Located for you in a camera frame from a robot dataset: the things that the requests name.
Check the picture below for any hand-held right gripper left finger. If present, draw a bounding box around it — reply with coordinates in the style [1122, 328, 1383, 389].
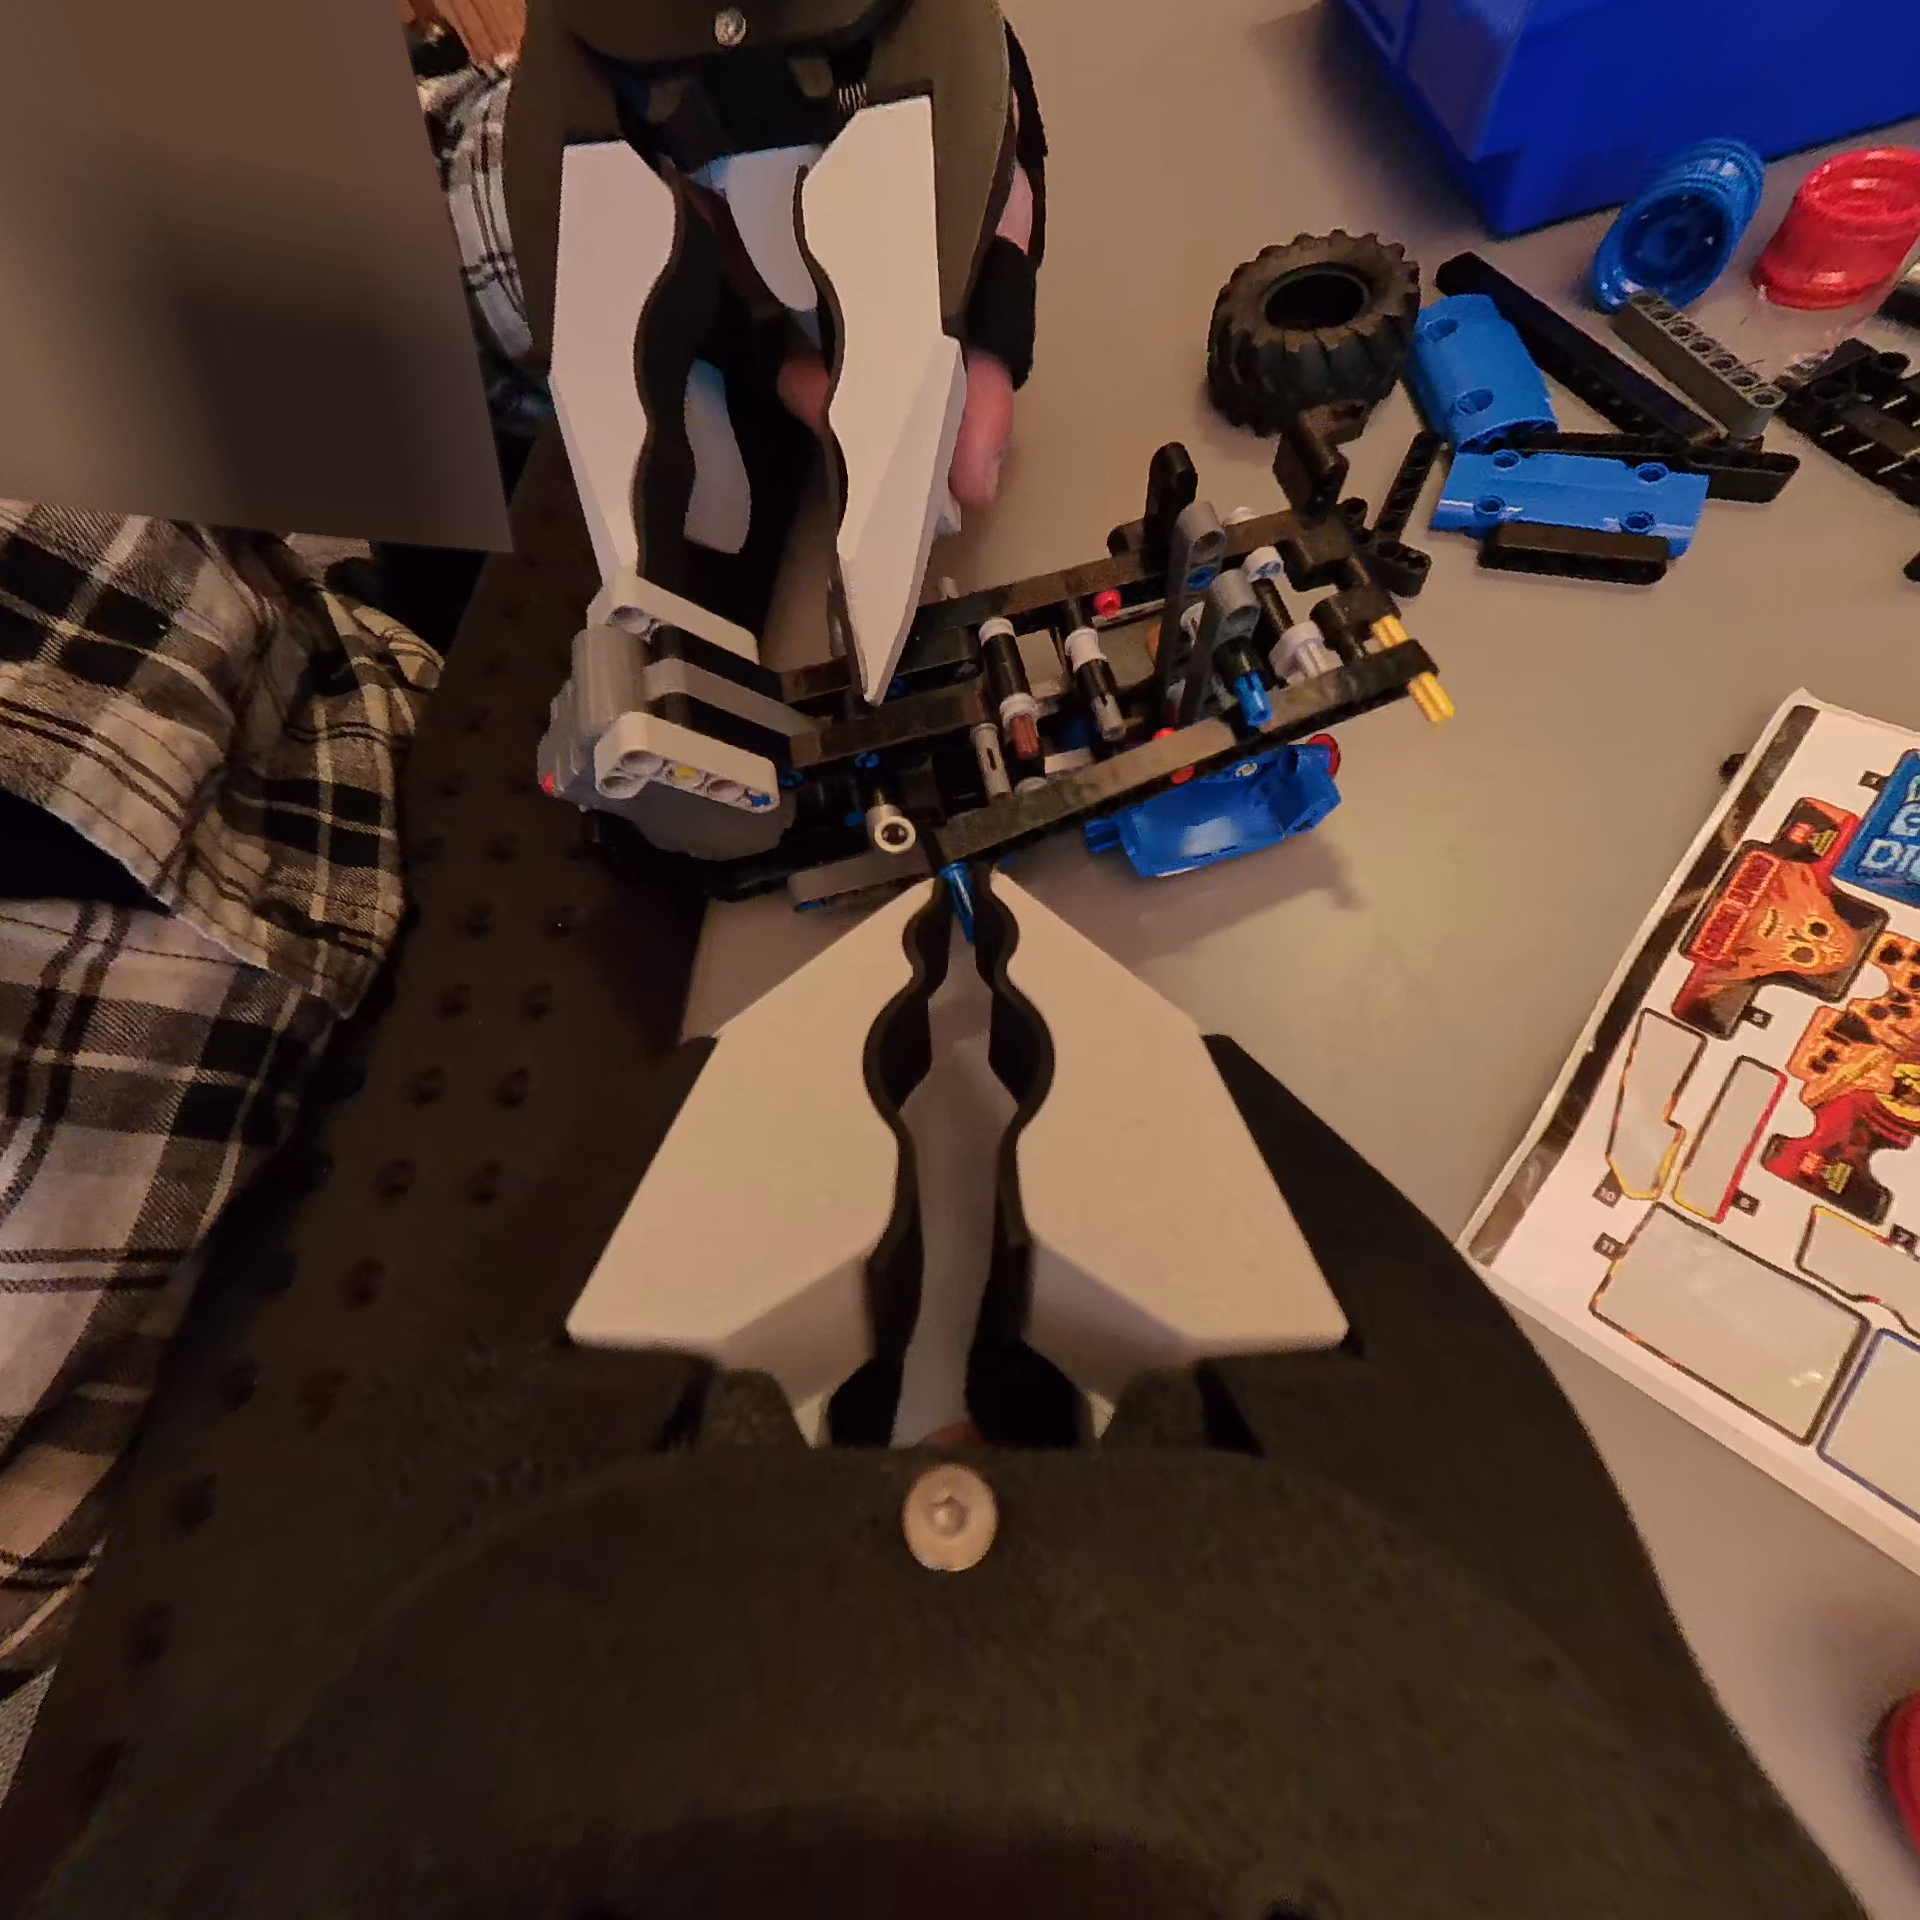
[567, 878, 951, 1448]

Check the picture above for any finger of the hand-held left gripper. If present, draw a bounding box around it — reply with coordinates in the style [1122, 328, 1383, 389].
[800, 94, 970, 710]
[547, 142, 753, 591]

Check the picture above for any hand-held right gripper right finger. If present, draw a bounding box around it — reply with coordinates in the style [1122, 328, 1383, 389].
[976, 870, 1348, 1441]

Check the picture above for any black blue toy car chassis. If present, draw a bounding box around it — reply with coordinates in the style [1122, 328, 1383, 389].
[537, 404, 1456, 910]

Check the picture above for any grey desk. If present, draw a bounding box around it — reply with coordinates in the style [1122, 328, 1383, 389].
[660, 0, 1920, 1846]

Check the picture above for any person's left hand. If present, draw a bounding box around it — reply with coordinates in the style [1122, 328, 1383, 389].
[945, 348, 1010, 512]

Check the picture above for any black toy tire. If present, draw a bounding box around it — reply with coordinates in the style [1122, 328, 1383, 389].
[1208, 228, 1424, 437]

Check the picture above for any short black beam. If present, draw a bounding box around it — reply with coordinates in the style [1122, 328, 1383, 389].
[1476, 517, 1672, 584]
[1367, 431, 1442, 594]

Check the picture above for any colourful sticker sheet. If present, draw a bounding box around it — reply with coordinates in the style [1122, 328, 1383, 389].
[1459, 693, 1920, 1577]

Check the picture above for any blue curved panel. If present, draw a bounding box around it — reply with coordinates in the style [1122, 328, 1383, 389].
[1401, 292, 1561, 453]
[1424, 440, 1713, 542]

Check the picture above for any long thin black beam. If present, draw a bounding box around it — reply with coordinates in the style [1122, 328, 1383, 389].
[1436, 252, 1729, 442]

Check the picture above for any blue storage bin with tag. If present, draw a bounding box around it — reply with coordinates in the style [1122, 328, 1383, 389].
[1329, 0, 1920, 240]

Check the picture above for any blue toy wheel hub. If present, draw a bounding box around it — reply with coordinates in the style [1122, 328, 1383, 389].
[1591, 136, 1770, 313]

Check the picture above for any grey holed beam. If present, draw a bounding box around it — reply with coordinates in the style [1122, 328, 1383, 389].
[1611, 287, 1788, 440]

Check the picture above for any chunky black holed brick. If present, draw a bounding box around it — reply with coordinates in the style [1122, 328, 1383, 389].
[1777, 342, 1920, 509]

